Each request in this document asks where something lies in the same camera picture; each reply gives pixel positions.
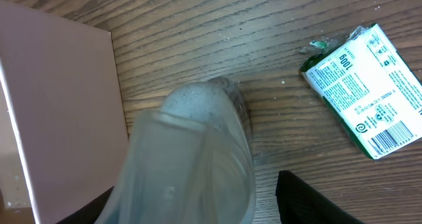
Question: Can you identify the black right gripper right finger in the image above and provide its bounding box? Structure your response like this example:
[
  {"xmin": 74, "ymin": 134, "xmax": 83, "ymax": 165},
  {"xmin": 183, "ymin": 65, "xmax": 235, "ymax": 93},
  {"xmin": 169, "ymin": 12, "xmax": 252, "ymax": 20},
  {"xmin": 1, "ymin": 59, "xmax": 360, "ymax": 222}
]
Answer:
[{"xmin": 276, "ymin": 170, "xmax": 363, "ymax": 224}]

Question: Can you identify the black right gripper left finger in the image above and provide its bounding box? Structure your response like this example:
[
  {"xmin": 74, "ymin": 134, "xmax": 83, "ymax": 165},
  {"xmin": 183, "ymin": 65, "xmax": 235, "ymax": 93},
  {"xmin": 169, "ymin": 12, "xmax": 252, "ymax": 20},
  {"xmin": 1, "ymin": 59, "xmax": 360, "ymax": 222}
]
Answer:
[{"xmin": 57, "ymin": 186, "xmax": 113, "ymax": 224}]

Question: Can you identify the clear spray bottle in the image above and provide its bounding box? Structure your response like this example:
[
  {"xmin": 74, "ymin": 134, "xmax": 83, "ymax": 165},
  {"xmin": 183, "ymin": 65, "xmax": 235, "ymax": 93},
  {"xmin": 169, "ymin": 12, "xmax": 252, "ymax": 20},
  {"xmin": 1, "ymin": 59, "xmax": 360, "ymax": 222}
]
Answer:
[{"xmin": 98, "ymin": 77, "xmax": 256, "ymax": 224}]

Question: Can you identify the white green soap packet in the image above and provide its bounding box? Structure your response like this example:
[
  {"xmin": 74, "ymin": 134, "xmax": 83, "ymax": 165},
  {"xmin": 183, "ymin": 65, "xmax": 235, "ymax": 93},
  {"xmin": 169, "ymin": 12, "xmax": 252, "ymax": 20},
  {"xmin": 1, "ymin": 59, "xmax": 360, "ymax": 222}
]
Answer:
[{"xmin": 300, "ymin": 23, "xmax": 421, "ymax": 159}]

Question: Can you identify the white cardboard box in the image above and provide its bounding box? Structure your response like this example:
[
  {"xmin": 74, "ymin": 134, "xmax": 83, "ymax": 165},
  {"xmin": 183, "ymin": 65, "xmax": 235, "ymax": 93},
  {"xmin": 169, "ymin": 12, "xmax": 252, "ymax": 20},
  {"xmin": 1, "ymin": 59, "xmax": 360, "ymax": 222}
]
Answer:
[{"xmin": 1, "ymin": 1, "xmax": 128, "ymax": 223}]

